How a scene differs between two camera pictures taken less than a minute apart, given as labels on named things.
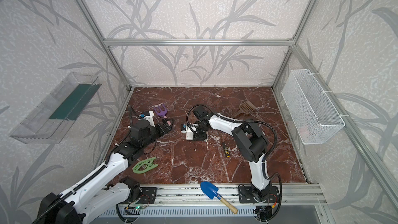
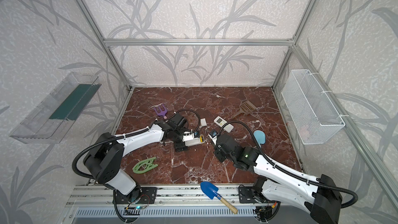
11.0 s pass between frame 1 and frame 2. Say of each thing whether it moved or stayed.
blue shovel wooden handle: stayed
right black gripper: moved
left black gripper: moved
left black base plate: stayed
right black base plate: stayed
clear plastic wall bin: stayed
